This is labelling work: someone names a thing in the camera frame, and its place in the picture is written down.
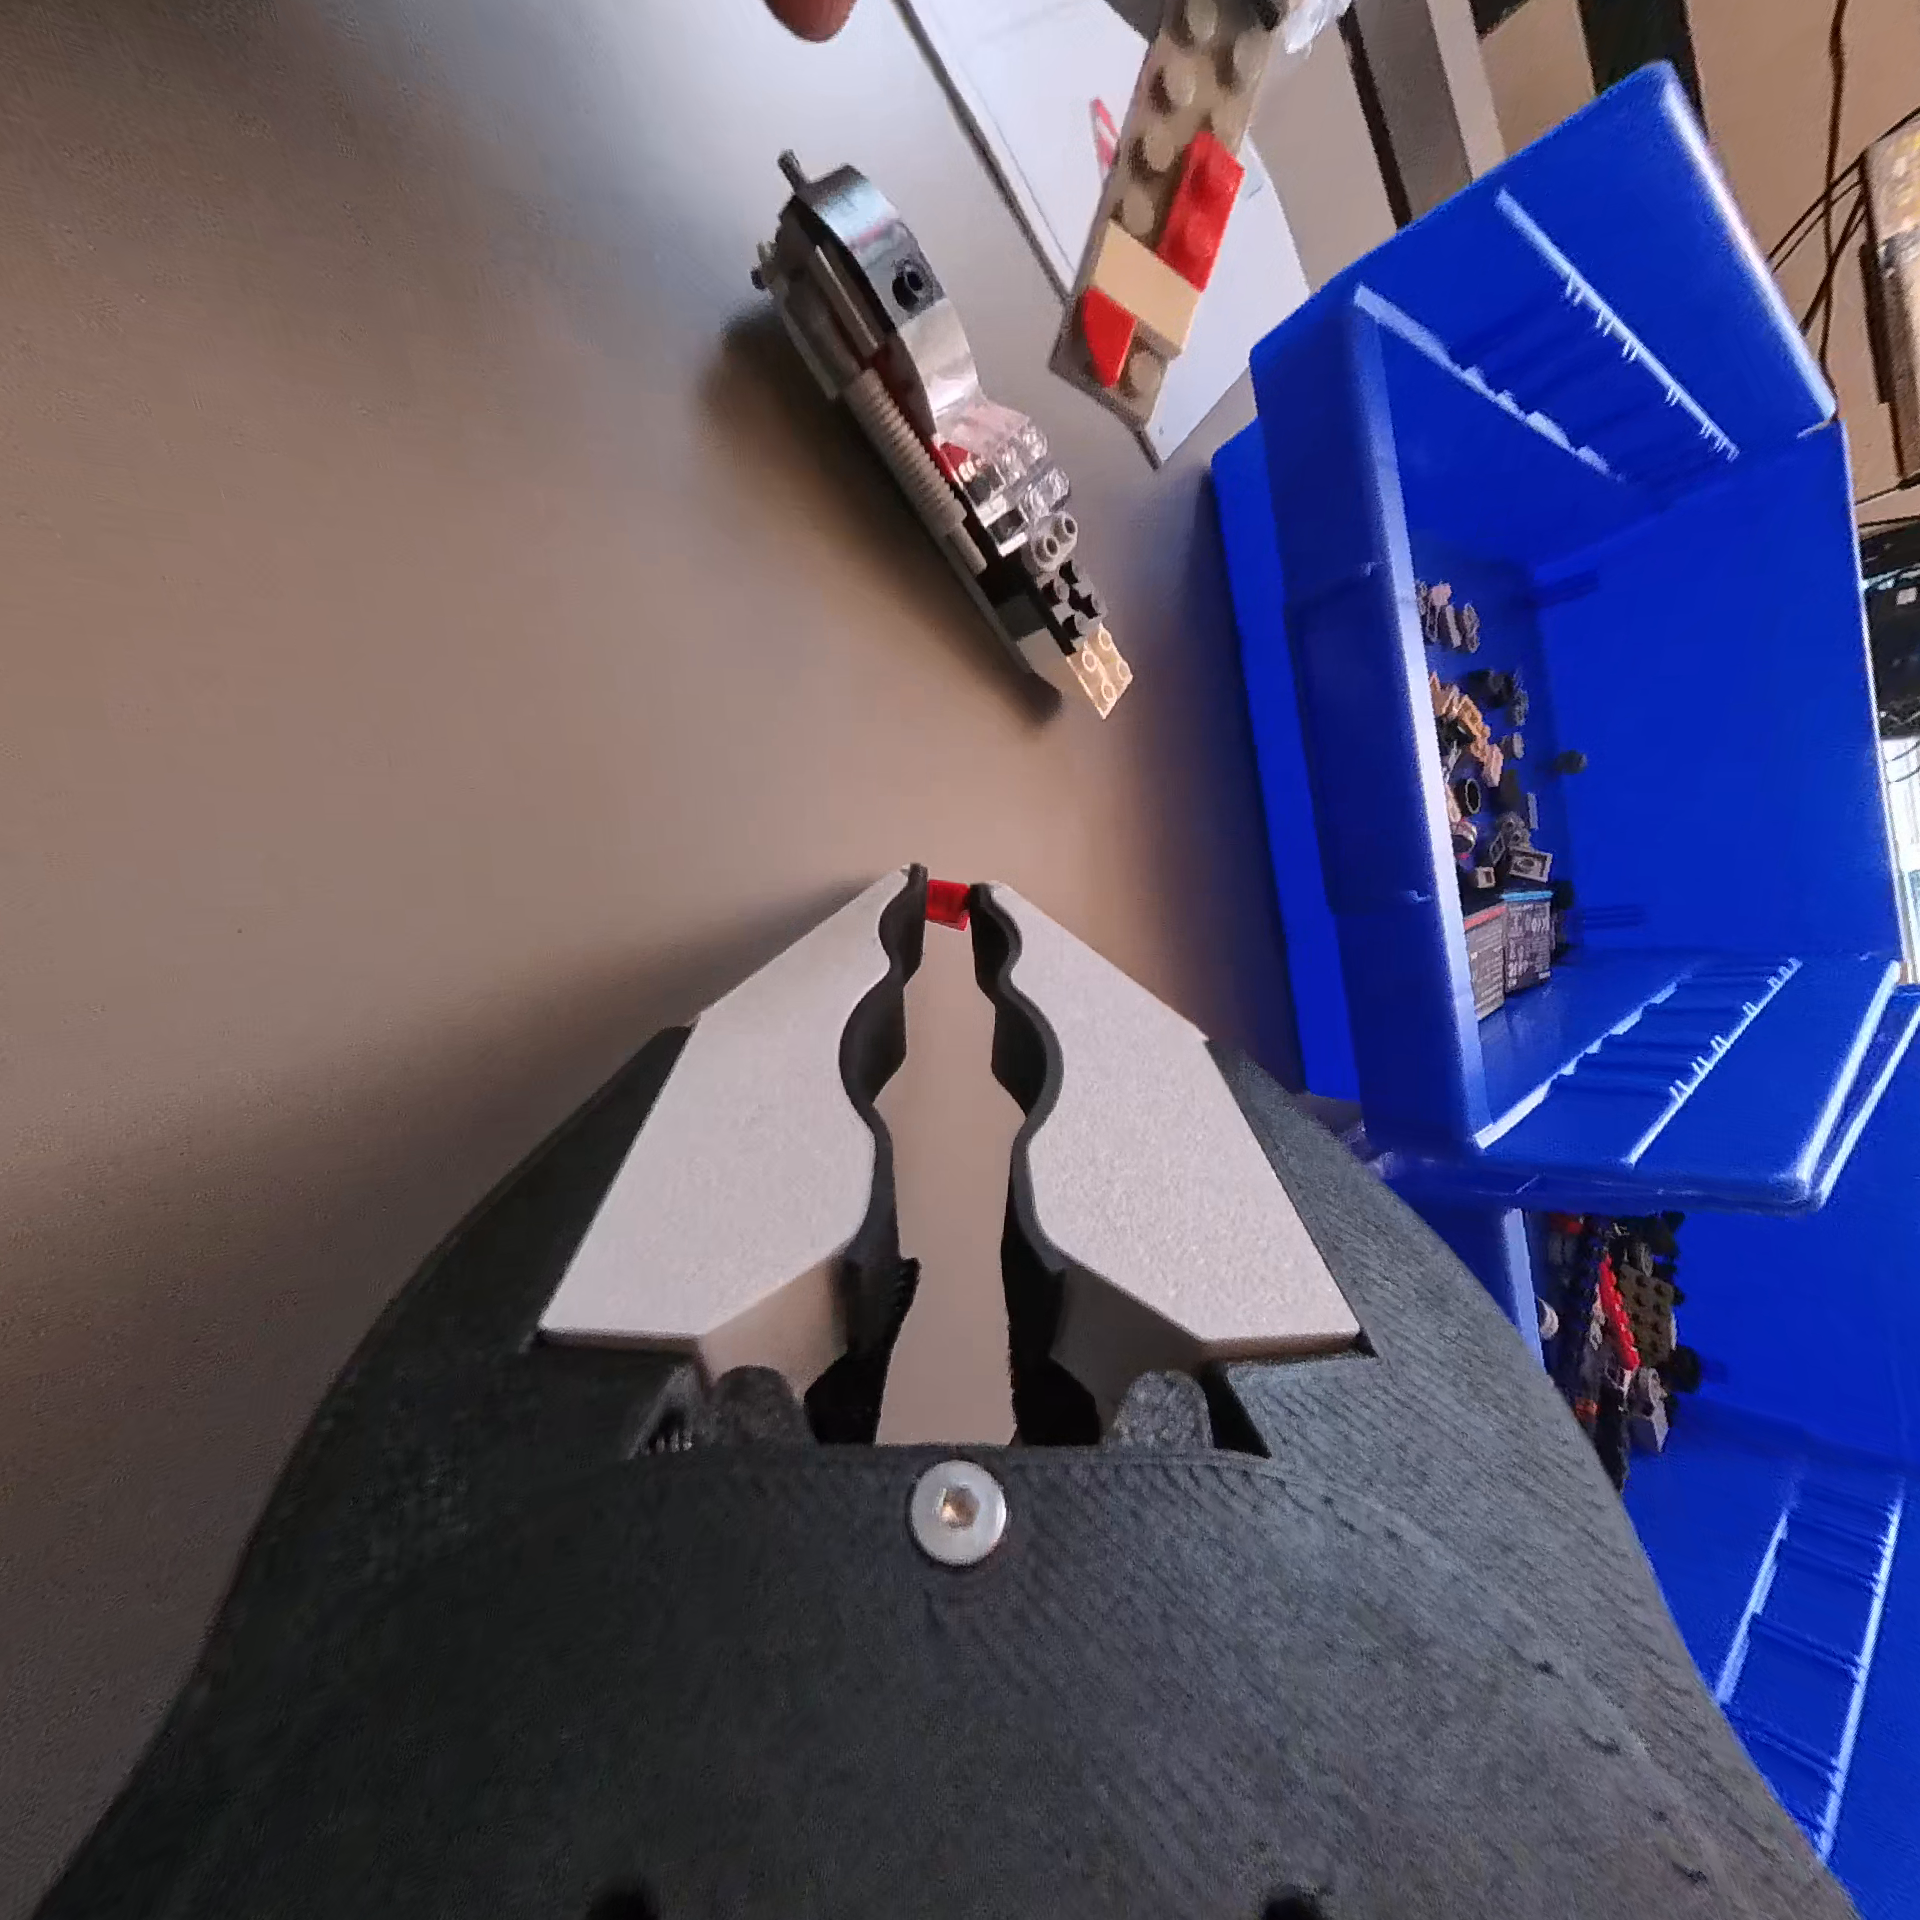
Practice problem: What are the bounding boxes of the blue plastic bin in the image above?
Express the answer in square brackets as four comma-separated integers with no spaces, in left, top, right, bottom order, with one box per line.
[1350,990,1920,1864]
[1211,58,1920,1221]

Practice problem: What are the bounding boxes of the black and chrome brick vehicle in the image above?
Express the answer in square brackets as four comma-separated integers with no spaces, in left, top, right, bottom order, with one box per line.
[749,150,1135,725]

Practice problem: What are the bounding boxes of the grey brick plate with red bricks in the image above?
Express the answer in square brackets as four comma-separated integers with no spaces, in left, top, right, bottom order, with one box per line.
[1046,0,1295,416]

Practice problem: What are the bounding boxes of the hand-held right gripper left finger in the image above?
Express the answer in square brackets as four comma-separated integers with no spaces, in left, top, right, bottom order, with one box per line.
[536,864,928,1400]

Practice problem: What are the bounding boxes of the grey metal post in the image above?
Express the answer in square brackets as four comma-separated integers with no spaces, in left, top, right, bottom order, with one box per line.
[1338,0,1509,231]

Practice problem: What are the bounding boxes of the black cable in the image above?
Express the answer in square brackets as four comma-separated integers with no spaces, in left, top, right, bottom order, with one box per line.
[1766,0,1894,344]

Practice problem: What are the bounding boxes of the white instruction sheet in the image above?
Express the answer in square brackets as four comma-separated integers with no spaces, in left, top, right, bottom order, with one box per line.
[896,0,1315,470]

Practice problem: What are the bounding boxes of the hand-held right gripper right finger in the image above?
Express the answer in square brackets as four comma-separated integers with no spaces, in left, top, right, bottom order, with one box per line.
[967,881,1361,1407]

